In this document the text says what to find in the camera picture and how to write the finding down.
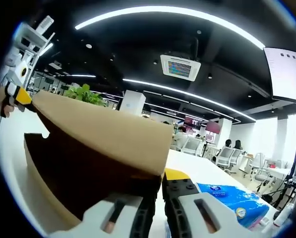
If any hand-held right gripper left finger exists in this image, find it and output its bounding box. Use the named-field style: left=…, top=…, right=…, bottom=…
left=48, top=177, right=162, bottom=238

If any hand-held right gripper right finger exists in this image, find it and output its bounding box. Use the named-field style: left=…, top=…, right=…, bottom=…
left=162, top=168, right=263, bottom=238

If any blue soft tissue pack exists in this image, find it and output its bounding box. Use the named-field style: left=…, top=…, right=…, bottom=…
left=196, top=182, right=270, bottom=230

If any brown cardboard shoe box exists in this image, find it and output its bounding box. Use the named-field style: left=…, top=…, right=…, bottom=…
left=23, top=90, right=175, bottom=228

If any silver white pump bottle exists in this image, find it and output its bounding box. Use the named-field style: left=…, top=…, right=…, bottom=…
left=272, top=202, right=295, bottom=228

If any white box on shelf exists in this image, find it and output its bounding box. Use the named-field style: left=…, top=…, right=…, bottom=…
left=36, top=15, right=55, bottom=34

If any person's left hand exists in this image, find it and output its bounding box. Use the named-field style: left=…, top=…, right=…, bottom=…
left=0, top=95, right=25, bottom=119

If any green potted plant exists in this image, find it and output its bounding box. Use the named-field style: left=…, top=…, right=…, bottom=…
left=63, top=83, right=106, bottom=107

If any row of white office chairs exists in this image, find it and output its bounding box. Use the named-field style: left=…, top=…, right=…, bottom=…
left=181, top=136, right=292, bottom=189

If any magenta hanging sign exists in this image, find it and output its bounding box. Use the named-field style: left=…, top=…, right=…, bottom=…
left=205, top=120, right=221, bottom=134

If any black tripod stand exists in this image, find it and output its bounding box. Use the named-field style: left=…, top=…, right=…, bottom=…
left=262, top=177, right=296, bottom=209

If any white square pillar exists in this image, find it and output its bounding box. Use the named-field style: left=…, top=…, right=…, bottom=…
left=119, top=89, right=146, bottom=117

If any ceiling air conditioner vent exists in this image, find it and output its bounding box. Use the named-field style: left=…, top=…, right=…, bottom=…
left=159, top=54, right=202, bottom=82

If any large display screen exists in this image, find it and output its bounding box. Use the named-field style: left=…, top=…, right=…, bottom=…
left=263, top=47, right=296, bottom=106

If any dark red wall screen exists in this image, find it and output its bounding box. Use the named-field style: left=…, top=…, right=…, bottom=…
left=184, top=115, right=203, bottom=128

